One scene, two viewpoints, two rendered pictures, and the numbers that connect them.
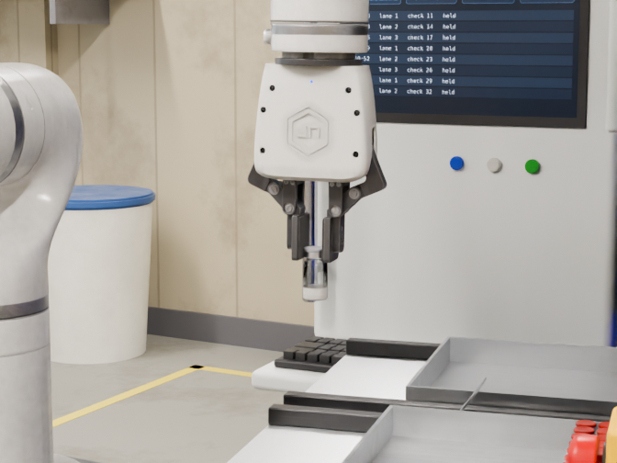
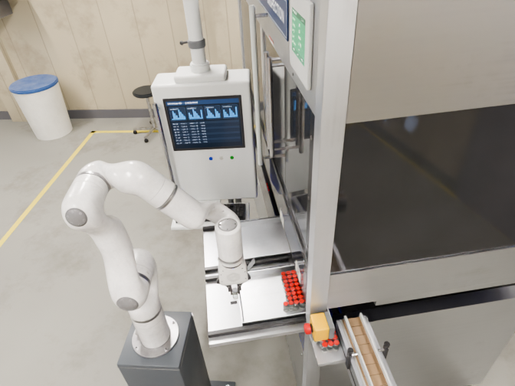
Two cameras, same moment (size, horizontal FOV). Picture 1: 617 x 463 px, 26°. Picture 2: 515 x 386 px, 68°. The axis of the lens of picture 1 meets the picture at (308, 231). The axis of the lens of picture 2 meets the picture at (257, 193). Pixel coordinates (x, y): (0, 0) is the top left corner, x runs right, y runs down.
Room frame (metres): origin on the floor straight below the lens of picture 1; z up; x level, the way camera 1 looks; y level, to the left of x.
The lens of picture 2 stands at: (0.30, 0.24, 2.27)
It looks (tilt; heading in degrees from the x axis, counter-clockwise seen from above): 38 degrees down; 337
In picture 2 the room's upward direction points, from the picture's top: 4 degrees counter-clockwise
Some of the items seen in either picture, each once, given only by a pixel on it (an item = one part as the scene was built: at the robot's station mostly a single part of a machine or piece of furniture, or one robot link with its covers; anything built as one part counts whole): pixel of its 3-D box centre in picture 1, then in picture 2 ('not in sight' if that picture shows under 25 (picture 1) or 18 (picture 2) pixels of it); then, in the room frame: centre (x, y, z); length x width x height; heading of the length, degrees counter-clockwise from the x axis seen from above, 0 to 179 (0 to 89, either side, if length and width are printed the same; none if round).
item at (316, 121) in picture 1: (318, 113); (232, 268); (1.16, -0.01, 1.24); 0.10 x 0.07 x 0.11; 74
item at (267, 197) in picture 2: not in sight; (267, 198); (2.03, -0.55, 0.73); 1.98 x 0.01 x 0.25; 164
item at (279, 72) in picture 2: not in sight; (275, 109); (1.71, -0.46, 1.51); 0.47 x 0.01 x 0.59; 164
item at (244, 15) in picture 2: not in sight; (246, 42); (2.70, -0.75, 1.51); 0.48 x 0.01 x 0.59; 164
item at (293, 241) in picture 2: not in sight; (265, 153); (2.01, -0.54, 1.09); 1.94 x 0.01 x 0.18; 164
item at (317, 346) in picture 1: (411, 362); (211, 212); (1.97, -0.16, 0.82); 0.40 x 0.14 x 0.02; 66
